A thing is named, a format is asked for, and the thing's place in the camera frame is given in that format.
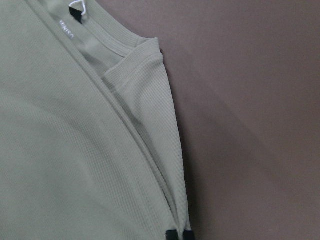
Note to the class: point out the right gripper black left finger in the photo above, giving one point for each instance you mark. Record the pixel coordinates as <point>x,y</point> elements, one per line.
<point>171,235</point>

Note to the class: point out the olive green long-sleeve shirt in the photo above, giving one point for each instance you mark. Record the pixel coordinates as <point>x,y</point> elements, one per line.
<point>89,143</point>

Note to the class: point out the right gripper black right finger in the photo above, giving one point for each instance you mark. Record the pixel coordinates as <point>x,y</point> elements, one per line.
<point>188,235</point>

